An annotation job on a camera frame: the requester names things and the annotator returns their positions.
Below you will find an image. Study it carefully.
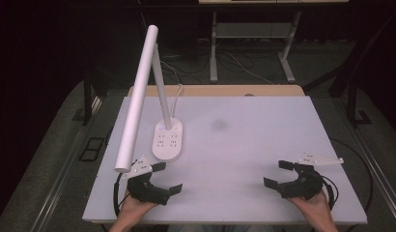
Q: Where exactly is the white table mat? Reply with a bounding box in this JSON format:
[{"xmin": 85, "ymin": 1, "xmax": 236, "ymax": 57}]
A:
[{"xmin": 81, "ymin": 95, "xmax": 369, "ymax": 225}]

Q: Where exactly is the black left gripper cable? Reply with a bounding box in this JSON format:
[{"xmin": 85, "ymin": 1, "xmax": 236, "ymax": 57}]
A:
[{"xmin": 112, "ymin": 159, "xmax": 138, "ymax": 218}]

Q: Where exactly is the white lamp cable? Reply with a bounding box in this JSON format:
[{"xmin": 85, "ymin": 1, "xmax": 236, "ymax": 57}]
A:
[{"xmin": 159, "ymin": 59, "xmax": 184, "ymax": 119}]

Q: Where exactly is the white desk lamp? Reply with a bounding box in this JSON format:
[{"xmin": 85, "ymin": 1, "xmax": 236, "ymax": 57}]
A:
[{"xmin": 114, "ymin": 24, "xmax": 184, "ymax": 174}]

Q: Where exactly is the black metal stand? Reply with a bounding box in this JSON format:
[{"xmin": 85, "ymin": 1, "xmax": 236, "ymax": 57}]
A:
[
  {"xmin": 71, "ymin": 72, "xmax": 105, "ymax": 127},
  {"xmin": 346, "ymin": 85, "xmax": 374, "ymax": 129}
]

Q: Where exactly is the person's right hand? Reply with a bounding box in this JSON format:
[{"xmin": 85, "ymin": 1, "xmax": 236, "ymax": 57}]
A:
[{"xmin": 286, "ymin": 188, "xmax": 333, "ymax": 224}]

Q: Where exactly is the person's left hand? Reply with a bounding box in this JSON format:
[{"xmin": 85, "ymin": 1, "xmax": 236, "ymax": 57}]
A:
[{"xmin": 116, "ymin": 188, "xmax": 159, "ymax": 226}]

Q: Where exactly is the black floor frame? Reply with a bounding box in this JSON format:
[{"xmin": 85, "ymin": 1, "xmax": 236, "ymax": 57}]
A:
[{"xmin": 77, "ymin": 136, "xmax": 105, "ymax": 163}]

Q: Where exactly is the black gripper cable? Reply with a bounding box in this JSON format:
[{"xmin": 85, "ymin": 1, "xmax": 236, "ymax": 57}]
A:
[
  {"xmin": 321, "ymin": 174, "xmax": 340, "ymax": 213},
  {"xmin": 112, "ymin": 159, "xmax": 138, "ymax": 218}
]

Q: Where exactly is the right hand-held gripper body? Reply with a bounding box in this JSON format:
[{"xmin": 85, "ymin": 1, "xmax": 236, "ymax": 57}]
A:
[{"xmin": 277, "ymin": 151, "xmax": 345, "ymax": 201}]

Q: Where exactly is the white floor cable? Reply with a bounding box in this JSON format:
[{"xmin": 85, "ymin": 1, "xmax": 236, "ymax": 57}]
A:
[{"xmin": 222, "ymin": 50, "xmax": 276, "ymax": 86}]

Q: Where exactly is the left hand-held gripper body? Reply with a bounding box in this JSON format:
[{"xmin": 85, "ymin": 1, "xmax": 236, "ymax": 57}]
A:
[{"xmin": 123, "ymin": 155, "xmax": 172, "ymax": 207}]

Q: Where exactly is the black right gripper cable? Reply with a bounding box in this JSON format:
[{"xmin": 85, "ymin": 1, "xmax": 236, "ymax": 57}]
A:
[{"xmin": 321, "ymin": 174, "xmax": 340, "ymax": 213}]

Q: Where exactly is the black floor cable loop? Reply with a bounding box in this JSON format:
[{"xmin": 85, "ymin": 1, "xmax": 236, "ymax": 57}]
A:
[{"xmin": 328, "ymin": 137, "xmax": 375, "ymax": 215}]

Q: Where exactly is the white metal desk frame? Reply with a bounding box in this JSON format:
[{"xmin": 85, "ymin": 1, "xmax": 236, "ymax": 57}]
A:
[{"xmin": 209, "ymin": 11, "xmax": 302, "ymax": 84}]

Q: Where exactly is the metal floor rail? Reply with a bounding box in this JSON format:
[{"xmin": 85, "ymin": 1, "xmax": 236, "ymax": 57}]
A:
[
  {"xmin": 346, "ymin": 124, "xmax": 396, "ymax": 221},
  {"xmin": 28, "ymin": 127, "xmax": 93, "ymax": 232}
]

